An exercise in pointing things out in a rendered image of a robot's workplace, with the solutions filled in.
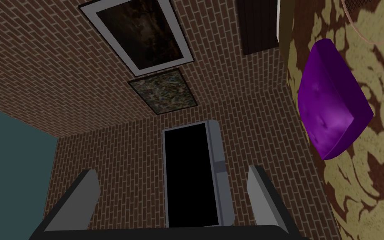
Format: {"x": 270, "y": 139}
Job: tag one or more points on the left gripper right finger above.
{"x": 264, "y": 203}

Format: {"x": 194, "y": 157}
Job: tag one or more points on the grey-framed black television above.
{"x": 192, "y": 176}

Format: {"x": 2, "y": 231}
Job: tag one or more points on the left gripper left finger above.
{"x": 75, "y": 203}

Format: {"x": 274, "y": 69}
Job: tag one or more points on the white-framed dark picture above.
{"x": 138, "y": 33}

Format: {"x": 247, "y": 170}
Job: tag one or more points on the dark wooden door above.
{"x": 258, "y": 25}

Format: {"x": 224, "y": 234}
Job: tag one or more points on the frameless speckled picture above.
{"x": 163, "y": 90}

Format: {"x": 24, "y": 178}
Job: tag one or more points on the purple cushion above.
{"x": 332, "y": 103}

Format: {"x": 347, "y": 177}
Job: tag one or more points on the patterned beige brown rug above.
{"x": 362, "y": 133}

